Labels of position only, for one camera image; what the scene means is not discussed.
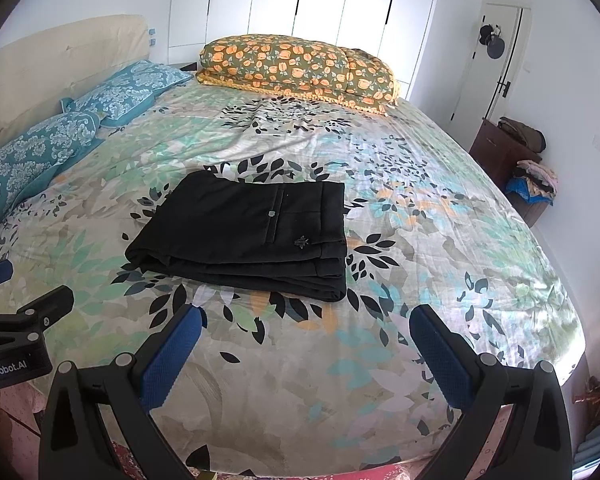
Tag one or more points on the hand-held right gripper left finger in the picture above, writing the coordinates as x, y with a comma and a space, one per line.
170, 360

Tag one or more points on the cream padded headboard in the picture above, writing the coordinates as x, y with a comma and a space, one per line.
55, 60

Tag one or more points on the light clothes pile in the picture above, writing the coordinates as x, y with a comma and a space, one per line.
537, 175

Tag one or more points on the black hanging hat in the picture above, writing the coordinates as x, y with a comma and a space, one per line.
494, 47

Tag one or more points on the brown wooden cabinet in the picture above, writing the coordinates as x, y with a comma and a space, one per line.
495, 155

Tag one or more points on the blue wall switch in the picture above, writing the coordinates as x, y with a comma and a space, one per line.
153, 36

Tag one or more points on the blue patterned pillow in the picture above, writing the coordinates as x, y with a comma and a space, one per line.
25, 165
130, 87

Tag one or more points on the floral leaf bed sheet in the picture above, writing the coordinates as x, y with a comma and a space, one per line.
280, 385

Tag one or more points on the pink floral blanket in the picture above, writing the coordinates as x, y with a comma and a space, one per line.
390, 474

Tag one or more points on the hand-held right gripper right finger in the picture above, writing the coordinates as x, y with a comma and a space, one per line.
440, 355

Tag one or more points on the white door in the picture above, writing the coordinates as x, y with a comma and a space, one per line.
480, 85

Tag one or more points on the black pants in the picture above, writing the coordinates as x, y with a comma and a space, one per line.
230, 230

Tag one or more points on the blue plastic bag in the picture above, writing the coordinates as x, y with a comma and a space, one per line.
520, 186

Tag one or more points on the dark stool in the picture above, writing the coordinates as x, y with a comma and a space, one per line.
530, 210

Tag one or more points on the white wardrobe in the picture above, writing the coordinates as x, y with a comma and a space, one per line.
330, 0

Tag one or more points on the orange floral folded quilt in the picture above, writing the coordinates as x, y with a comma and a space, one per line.
300, 62

